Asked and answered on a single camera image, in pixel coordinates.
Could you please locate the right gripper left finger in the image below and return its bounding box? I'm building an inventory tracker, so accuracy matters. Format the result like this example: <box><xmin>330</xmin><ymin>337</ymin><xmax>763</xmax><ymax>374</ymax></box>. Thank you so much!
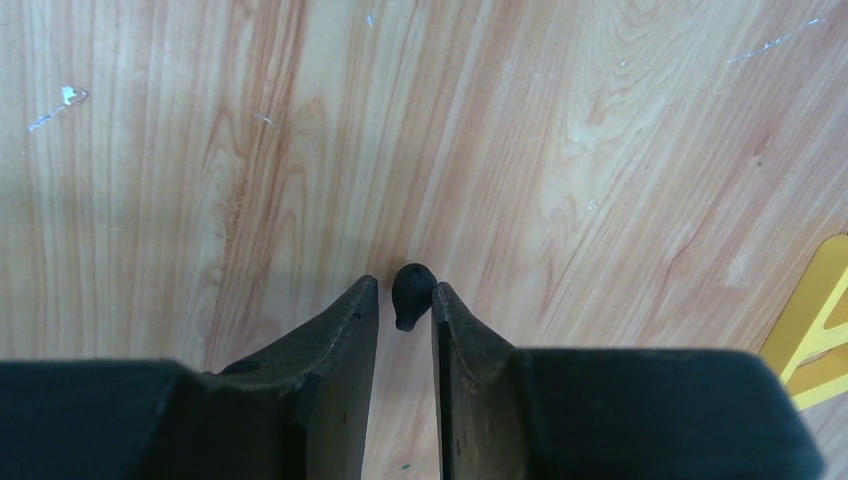
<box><xmin>1</xmin><ymin>275</ymin><xmax>379</xmax><ymax>479</ymax></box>

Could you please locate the yellow triangular plastic part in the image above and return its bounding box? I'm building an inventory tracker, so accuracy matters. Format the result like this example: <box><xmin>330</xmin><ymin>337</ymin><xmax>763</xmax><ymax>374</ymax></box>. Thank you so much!
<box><xmin>759</xmin><ymin>234</ymin><xmax>847</xmax><ymax>410</ymax></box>

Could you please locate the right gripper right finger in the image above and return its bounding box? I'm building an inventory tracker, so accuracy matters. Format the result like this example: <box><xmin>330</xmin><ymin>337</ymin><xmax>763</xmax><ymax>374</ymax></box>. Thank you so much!
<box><xmin>432</xmin><ymin>283</ymin><xmax>825</xmax><ymax>479</ymax></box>

